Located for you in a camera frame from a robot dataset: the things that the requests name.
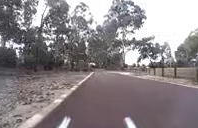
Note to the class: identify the pale concrete kerb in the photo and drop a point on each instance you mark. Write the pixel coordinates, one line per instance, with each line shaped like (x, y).
(53, 101)
(173, 83)

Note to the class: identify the dry grass verge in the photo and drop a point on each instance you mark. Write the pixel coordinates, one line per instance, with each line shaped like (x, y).
(183, 76)

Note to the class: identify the row of trees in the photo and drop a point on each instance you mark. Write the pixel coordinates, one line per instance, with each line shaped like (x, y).
(53, 40)

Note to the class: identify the reddish asphalt path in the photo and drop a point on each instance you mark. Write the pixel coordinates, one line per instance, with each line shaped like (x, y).
(120, 96)

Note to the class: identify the robot's own part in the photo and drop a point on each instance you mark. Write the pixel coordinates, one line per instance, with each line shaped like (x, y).
(64, 122)
(129, 123)

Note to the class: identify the group of trees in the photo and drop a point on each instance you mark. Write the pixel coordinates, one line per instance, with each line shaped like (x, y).
(193, 46)

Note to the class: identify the leaf-strewn dirt verge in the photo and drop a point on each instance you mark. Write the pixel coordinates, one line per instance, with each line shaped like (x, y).
(23, 90)

